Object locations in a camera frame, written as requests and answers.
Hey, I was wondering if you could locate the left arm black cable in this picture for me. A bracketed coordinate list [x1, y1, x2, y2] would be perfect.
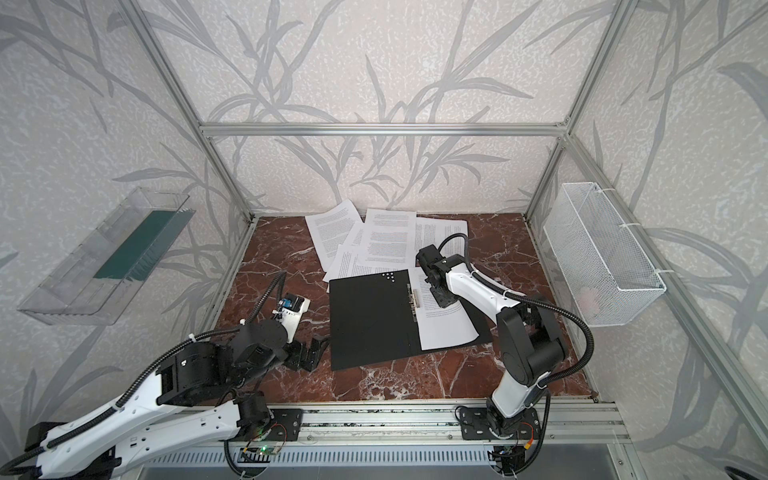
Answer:
[0, 271, 289, 475]

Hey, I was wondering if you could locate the aluminium front rail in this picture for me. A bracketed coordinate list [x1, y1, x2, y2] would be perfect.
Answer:
[269, 396, 631, 447]

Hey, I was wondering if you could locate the printed sheet top centre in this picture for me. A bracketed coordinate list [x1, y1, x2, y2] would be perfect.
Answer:
[358, 208, 417, 269]

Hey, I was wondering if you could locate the folder white cover black inside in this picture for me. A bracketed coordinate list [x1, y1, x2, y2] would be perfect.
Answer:
[329, 269, 492, 371]

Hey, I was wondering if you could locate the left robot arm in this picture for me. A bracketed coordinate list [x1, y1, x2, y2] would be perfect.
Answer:
[1, 313, 301, 479]

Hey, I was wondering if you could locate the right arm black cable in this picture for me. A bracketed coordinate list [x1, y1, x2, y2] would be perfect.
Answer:
[436, 232, 595, 385]

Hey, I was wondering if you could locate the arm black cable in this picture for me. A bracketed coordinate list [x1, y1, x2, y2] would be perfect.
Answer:
[436, 232, 595, 385]
[0, 271, 289, 475]

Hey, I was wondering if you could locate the metal folder clip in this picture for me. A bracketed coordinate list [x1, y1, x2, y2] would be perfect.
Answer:
[407, 283, 420, 312]

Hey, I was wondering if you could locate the printed sheet front centre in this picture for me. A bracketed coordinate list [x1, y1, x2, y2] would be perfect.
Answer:
[323, 242, 413, 282]

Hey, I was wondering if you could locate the white wire mesh basket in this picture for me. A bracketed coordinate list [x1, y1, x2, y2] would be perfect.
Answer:
[544, 182, 666, 327]

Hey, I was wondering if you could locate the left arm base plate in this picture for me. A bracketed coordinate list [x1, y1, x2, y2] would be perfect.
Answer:
[254, 408, 304, 443]

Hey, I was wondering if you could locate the clear plastic wall tray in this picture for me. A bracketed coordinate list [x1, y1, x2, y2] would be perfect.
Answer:
[18, 187, 195, 326]

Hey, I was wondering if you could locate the aluminium frame horizontal bar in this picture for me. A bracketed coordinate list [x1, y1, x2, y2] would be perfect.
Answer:
[200, 123, 566, 137]

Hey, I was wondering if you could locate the printed sheet back left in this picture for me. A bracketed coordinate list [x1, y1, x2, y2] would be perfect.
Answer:
[305, 199, 363, 272]

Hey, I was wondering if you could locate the printed paper sheet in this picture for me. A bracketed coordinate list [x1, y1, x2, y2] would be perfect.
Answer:
[408, 268, 479, 351]

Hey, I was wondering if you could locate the printed sheet right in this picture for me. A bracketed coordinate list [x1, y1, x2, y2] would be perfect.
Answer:
[414, 217, 469, 252]

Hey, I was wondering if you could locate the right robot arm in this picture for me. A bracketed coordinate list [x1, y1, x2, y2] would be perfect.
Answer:
[416, 245, 568, 421]

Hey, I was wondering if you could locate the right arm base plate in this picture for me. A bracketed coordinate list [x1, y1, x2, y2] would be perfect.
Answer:
[454, 405, 541, 442]

